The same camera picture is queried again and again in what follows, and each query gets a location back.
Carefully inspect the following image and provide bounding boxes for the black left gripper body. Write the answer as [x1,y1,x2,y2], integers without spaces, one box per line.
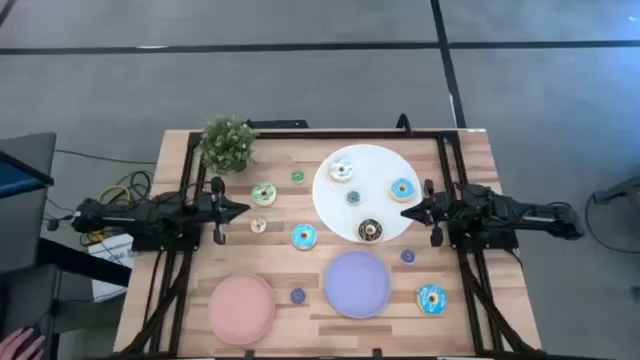
[193,176,229,246]

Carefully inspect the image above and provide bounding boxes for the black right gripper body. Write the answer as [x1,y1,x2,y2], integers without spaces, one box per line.
[423,178,455,248]

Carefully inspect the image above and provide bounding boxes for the large green iced donut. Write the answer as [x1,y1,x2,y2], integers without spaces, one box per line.
[250,181,278,208]

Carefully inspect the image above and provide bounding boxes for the large blue iced donut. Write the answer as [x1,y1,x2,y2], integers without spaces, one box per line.
[389,176,417,204]
[290,223,319,251]

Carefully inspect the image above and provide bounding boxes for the large chocolate iced donut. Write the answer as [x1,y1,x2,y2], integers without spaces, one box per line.
[356,217,384,244]

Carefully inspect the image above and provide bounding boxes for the green potted plant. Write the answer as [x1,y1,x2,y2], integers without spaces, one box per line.
[198,114,259,176]

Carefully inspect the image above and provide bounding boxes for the white round placemat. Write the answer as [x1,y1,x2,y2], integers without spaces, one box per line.
[311,143,424,244]

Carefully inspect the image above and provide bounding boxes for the purple plate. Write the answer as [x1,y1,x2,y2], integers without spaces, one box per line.
[323,249,393,320]

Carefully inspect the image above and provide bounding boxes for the black bar-shaped device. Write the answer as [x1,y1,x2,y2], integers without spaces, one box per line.
[244,118,310,130]

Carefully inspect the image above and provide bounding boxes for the pink plate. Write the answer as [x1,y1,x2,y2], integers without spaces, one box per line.
[207,272,277,346]

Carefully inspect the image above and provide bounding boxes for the white cardboard box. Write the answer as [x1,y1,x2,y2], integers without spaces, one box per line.
[87,232,136,302]

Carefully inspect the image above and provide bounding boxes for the black desk crossbar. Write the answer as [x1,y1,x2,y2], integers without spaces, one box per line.
[35,237,133,288]

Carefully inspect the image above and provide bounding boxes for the black floor stand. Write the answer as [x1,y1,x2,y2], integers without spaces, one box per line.
[592,174,640,206]

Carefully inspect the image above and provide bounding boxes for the grey side desk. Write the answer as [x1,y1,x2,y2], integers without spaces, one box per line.
[0,131,58,274]

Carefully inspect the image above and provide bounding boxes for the laptop with blue screen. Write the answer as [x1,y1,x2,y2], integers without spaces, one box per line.
[0,149,55,201]

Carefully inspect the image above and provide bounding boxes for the person's hand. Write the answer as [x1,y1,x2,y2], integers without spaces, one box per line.
[0,327,47,360]

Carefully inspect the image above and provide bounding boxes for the black aluminium table frame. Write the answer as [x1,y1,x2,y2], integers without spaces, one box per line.
[117,129,546,360]

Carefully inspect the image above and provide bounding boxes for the yellow floor cable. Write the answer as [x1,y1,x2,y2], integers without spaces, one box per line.
[84,183,135,245]

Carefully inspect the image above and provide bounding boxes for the black floor cables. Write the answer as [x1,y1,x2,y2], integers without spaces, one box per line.
[42,148,157,241]

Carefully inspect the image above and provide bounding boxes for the black curved floor cable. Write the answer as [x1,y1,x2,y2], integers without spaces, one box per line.
[583,197,631,256]

